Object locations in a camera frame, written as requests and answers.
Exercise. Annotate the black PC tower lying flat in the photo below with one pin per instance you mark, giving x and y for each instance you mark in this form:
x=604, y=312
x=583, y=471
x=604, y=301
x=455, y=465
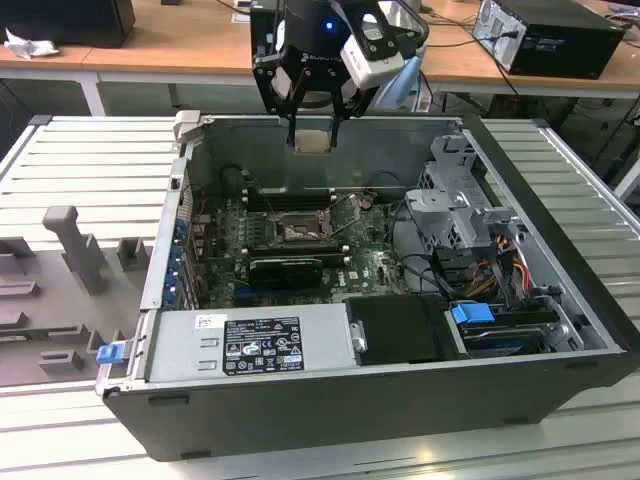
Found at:
x=565, y=47

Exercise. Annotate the small upright black PC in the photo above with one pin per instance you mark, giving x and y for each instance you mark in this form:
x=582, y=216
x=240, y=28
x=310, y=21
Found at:
x=261, y=35

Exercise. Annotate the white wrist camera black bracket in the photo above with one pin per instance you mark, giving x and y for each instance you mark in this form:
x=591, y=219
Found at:
x=372, y=55

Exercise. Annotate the blue card retainer strip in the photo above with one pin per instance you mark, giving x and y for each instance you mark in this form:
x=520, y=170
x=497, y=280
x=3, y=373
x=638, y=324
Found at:
x=176, y=260

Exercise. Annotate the black round cylinder part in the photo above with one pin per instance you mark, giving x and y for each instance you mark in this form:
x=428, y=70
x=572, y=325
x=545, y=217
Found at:
x=232, y=180

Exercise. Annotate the green motherboard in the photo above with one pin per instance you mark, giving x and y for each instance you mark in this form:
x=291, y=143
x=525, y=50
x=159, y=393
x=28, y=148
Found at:
x=360, y=250

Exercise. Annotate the crumpled white paper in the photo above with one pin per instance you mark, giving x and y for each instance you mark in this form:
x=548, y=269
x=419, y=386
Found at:
x=30, y=46

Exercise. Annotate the blue case latch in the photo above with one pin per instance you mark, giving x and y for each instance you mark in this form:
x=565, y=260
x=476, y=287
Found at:
x=109, y=354

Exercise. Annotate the blue disk carrier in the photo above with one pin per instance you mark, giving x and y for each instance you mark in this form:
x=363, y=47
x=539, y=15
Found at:
x=470, y=317

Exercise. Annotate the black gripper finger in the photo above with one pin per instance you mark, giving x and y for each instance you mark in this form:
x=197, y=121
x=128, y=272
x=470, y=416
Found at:
x=336, y=127
x=292, y=125

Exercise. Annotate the pale blue teach pendant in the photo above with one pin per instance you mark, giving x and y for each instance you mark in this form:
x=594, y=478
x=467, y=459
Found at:
x=407, y=80

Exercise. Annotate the hard disk with blue label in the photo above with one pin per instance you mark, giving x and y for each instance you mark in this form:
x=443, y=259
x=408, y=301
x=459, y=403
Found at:
x=505, y=342

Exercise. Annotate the black RAM slot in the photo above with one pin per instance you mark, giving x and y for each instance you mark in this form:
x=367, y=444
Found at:
x=335, y=256
x=300, y=247
x=270, y=193
x=270, y=204

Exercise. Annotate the wooden desk with PC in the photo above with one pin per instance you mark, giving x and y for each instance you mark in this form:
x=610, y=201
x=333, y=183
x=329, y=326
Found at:
x=460, y=60

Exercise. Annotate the large black box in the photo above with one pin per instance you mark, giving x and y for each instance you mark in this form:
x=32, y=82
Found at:
x=65, y=20

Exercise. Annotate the black plastic shroud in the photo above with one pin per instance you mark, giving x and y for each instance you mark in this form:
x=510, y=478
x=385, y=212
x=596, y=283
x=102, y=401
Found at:
x=395, y=330

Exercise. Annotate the long wooden desk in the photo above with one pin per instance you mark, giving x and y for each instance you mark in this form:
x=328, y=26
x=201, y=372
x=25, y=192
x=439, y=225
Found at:
x=175, y=45

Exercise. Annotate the small silver CPU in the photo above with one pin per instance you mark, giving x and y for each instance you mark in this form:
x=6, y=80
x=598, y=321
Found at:
x=314, y=142

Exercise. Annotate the black open PC case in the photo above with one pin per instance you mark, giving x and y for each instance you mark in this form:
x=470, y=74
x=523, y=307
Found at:
x=300, y=415

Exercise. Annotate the small white wrist camera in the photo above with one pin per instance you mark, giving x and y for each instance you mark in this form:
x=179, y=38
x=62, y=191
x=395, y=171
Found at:
x=281, y=80

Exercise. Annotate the CPU socket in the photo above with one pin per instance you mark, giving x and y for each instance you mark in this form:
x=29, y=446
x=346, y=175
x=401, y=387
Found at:
x=300, y=231

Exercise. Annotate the white power strip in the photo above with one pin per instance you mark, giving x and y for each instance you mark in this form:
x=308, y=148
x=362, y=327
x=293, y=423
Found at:
x=423, y=102

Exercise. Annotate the silver power supply with label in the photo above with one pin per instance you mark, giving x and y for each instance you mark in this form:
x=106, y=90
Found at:
x=175, y=345

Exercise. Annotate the black graphics card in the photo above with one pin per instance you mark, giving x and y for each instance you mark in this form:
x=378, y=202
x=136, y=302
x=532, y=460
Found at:
x=285, y=274

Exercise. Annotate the silver drive cage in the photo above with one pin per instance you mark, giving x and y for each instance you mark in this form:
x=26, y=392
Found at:
x=450, y=200

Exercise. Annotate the grey parts rack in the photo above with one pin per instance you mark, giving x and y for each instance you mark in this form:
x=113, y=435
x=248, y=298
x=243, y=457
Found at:
x=60, y=280

